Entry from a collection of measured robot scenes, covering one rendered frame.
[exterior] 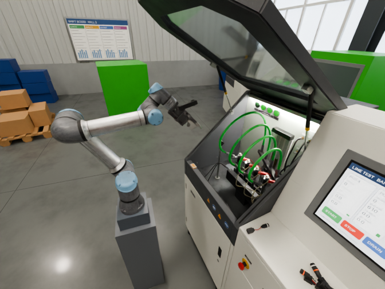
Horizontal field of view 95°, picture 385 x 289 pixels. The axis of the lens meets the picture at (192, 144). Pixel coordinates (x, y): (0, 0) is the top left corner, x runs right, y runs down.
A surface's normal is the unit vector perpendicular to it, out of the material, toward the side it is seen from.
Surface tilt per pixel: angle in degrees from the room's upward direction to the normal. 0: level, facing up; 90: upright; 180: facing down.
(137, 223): 90
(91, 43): 90
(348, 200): 76
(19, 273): 0
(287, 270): 0
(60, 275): 0
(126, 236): 90
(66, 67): 90
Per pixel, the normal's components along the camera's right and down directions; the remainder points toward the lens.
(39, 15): 0.32, 0.50
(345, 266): -0.87, 0.01
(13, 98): 0.52, 0.45
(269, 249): 0.01, -0.85
